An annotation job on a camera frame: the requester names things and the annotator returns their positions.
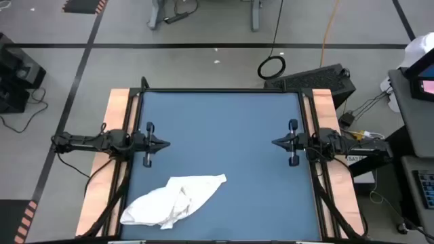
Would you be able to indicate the grey desk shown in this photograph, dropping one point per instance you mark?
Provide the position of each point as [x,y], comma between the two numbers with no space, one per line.
[417,125]

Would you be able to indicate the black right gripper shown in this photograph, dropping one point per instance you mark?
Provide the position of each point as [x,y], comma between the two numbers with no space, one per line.
[294,144]

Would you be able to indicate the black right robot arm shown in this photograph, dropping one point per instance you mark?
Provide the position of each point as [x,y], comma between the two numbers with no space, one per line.
[356,147]

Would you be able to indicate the grey side cart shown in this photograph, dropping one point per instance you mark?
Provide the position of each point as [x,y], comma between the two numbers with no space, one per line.
[410,189]

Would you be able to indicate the black caster wheel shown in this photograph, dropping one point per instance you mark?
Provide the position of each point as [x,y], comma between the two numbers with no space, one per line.
[402,228]

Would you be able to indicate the black power strip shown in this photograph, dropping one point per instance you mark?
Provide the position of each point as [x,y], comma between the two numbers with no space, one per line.
[176,17]

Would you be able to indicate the blue table mat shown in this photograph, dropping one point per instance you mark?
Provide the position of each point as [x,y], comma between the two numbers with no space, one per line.
[220,128]

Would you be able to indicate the black power adapter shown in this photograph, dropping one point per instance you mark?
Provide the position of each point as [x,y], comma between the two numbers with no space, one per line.
[346,119]

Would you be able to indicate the blue keypad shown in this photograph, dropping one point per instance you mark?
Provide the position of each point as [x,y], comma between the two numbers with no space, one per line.
[427,189]

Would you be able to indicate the grey desk leg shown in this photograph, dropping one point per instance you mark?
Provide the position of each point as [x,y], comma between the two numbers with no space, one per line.
[255,17]
[156,15]

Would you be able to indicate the black desk base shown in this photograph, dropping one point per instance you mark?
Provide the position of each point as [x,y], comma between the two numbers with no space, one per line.
[398,137]

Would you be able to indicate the black computer tower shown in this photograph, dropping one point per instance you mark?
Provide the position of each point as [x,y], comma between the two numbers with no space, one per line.
[312,79]

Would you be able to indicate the yellow connector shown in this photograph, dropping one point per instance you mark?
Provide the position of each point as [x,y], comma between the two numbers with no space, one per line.
[359,135]

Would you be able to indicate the black equipment stack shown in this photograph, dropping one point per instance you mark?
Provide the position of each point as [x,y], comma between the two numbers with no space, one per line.
[17,71]

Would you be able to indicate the white checked towel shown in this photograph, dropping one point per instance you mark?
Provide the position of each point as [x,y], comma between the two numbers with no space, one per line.
[176,200]

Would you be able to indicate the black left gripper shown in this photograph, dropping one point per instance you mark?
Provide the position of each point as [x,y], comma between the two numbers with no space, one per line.
[149,144]

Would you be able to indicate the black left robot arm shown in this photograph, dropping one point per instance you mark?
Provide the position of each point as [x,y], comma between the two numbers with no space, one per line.
[84,143]

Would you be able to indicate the black orange striped mat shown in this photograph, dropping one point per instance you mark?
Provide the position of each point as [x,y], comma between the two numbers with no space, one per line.
[12,220]
[83,6]

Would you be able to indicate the white labelled box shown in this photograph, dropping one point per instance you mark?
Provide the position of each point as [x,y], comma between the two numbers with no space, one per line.
[364,178]

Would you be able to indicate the black monitor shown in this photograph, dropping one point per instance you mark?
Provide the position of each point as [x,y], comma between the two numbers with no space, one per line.
[420,88]

